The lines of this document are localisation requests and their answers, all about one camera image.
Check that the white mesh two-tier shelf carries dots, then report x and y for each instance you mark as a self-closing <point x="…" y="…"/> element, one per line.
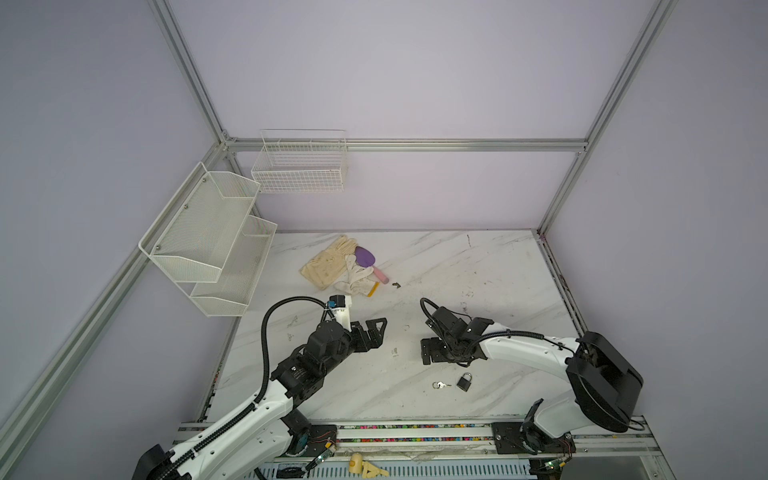
<point x="209" y="242"/>

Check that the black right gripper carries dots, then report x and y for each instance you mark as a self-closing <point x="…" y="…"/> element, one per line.
<point x="432" y="353"/>

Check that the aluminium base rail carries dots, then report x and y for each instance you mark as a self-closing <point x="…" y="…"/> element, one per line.
<point x="464" y="449"/>

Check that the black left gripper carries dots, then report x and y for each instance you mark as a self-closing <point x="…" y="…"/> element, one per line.
<point x="374" y="338"/>

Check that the black padlock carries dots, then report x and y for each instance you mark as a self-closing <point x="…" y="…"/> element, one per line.
<point x="464" y="382"/>

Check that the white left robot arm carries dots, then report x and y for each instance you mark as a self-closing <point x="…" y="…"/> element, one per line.
<point x="268" y="423"/>

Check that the beige work glove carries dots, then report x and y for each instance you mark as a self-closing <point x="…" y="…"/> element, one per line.
<point x="328" y="265"/>

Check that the purple pink spatula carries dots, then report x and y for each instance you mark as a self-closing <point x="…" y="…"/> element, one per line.
<point x="366" y="259"/>

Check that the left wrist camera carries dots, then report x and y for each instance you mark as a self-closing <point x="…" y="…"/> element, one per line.
<point x="339" y="306"/>

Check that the white cloth glove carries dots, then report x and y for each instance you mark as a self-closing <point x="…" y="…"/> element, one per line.
<point x="356" y="280"/>

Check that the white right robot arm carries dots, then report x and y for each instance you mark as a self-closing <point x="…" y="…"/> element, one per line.
<point x="603" y="387"/>

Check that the white wire basket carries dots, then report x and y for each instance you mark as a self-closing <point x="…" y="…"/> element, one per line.
<point x="296" y="161"/>

